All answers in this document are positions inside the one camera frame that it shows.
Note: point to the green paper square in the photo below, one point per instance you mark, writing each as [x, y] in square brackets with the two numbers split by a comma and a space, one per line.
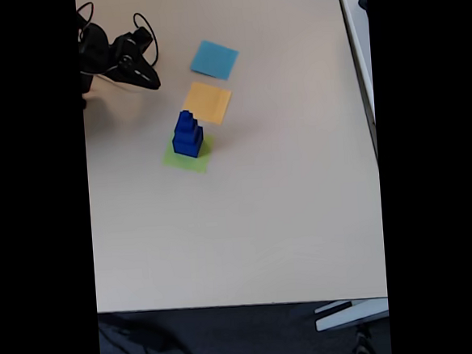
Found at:
[196, 165]

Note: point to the white side table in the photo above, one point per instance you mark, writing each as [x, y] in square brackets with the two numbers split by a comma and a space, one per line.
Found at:
[357, 35]

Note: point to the large blue cube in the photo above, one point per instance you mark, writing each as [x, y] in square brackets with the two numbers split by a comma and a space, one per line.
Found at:
[189, 150]

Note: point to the black camera box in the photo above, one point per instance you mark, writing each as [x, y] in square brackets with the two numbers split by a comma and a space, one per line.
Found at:
[142, 37]

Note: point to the blue paper square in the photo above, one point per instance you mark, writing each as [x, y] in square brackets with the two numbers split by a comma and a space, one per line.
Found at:
[213, 61]

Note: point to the orange paper square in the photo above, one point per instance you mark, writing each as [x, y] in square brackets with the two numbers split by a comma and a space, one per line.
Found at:
[210, 99]

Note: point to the medium blue cube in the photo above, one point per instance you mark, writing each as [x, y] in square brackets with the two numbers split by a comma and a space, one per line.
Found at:
[184, 136]

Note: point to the white table foot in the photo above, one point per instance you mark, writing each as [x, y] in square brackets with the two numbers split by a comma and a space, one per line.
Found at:
[351, 315]

